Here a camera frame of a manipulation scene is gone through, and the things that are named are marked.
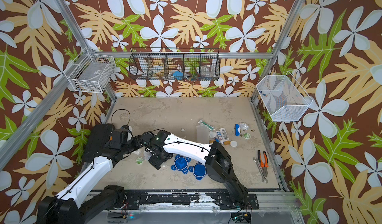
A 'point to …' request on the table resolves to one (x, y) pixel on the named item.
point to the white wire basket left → (90, 72)
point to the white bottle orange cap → (226, 141)
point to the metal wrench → (264, 179)
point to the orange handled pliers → (264, 165)
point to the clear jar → (202, 134)
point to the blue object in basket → (178, 75)
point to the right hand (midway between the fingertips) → (159, 161)
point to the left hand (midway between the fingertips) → (143, 138)
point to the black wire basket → (178, 64)
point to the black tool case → (98, 135)
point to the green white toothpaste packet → (207, 125)
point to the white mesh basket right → (285, 99)
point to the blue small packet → (237, 130)
